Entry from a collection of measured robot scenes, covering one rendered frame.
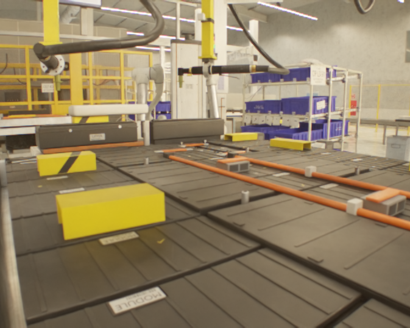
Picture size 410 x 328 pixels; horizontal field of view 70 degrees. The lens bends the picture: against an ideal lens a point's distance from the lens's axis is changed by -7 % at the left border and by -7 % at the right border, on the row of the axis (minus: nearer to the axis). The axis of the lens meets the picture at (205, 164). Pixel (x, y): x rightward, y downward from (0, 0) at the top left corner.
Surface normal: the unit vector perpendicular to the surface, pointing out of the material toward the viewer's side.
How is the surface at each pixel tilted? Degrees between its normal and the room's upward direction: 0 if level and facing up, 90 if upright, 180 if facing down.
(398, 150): 90
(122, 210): 90
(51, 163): 90
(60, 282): 0
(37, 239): 0
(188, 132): 90
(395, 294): 0
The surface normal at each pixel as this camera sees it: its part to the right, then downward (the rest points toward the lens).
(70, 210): 0.52, 0.16
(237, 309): 0.00, -0.98
